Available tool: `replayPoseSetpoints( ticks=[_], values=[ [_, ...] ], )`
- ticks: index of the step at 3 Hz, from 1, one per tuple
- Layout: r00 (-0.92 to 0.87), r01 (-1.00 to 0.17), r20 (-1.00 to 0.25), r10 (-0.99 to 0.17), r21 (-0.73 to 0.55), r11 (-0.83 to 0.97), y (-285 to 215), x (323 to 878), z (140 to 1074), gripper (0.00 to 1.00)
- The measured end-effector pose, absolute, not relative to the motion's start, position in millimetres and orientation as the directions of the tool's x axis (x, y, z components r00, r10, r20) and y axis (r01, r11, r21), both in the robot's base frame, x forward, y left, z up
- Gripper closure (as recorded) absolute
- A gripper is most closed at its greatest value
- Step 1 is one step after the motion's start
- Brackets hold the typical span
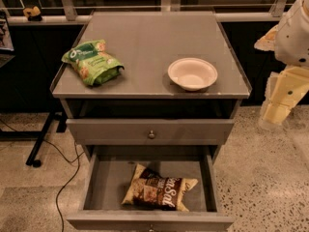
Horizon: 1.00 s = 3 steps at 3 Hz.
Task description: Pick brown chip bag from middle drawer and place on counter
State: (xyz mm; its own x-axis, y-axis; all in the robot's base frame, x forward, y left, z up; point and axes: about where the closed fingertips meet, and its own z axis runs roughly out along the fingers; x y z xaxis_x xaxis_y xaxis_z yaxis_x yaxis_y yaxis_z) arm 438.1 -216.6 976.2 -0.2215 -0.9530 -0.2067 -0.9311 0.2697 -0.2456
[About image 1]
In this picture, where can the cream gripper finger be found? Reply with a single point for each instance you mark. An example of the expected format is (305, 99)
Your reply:
(272, 114)
(266, 42)

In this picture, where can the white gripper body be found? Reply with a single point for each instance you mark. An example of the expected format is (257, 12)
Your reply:
(292, 38)

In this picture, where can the brown chip bag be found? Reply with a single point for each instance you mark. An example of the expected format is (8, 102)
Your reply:
(148, 189)

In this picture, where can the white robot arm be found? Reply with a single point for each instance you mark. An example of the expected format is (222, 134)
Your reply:
(289, 40)

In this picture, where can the grey drawer cabinet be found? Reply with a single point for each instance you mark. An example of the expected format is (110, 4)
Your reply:
(146, 43)

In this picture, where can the green chip bag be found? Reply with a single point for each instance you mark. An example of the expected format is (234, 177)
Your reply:
(92, 63)

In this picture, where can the grey open middle drawer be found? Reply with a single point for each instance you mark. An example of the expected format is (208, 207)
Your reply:
(108, 179)

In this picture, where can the grey top drawer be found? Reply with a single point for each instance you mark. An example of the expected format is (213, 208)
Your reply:
(150, 131)

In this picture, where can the white paper bowl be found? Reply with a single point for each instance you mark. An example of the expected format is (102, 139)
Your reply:
(192, 74)

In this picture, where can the metal window railing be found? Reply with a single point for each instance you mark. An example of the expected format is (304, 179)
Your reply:
(79, 11)

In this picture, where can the black table leg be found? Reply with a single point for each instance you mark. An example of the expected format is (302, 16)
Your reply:
(36, 135)

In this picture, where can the yellow black small object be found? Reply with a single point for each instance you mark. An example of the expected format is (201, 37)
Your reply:
(32, 13)

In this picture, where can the dark poster board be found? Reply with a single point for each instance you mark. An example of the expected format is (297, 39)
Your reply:
(6, 43)

